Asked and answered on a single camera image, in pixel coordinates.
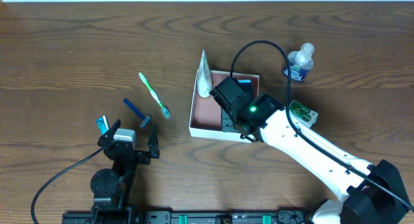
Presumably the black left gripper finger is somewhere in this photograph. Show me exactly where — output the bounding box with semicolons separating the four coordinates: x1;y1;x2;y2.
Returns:
98;119;121;147
147;124;160;159

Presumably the green Dettol soap box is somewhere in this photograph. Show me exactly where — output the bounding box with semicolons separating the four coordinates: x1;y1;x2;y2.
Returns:
289;100;318;128

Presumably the clear foam soap pump bottle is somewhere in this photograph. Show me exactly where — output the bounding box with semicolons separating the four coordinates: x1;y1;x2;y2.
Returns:
288;43;314;82

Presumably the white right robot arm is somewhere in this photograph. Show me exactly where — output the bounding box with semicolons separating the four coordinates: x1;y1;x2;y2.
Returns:
210;77;413;223

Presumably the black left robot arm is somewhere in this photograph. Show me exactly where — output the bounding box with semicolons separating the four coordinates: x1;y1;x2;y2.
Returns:
90;120;160;209

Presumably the teal small packet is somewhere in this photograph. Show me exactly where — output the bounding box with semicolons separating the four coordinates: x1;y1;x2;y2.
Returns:
96;115;109;135

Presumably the blue disposable razor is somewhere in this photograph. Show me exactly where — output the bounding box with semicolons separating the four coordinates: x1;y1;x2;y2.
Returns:
123;98;151;128

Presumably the green white toothbrush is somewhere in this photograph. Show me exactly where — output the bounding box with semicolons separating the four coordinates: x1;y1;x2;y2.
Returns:
138;73;171;119

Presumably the white box with pink interior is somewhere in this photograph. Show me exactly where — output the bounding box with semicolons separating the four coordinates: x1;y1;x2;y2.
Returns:
188;70;260;143

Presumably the white Pantene tube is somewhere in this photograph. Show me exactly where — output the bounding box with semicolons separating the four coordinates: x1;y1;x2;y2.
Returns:
197;50;212;98

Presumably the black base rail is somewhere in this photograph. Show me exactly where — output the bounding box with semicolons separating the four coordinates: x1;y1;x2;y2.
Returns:
61;208;311;224

